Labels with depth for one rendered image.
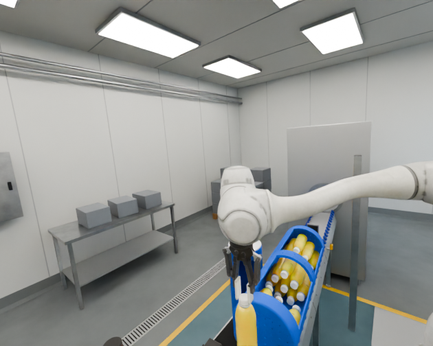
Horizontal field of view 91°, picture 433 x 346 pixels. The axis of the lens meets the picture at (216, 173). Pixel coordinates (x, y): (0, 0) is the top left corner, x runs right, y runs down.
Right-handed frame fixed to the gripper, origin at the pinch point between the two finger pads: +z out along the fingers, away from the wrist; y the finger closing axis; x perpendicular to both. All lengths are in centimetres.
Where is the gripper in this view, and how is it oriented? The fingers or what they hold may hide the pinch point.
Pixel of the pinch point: (243, 290)
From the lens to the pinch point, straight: 80.8
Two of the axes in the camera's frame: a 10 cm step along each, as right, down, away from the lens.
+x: -5.5, 1.7, -8.2
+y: -8.3, -0.2, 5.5
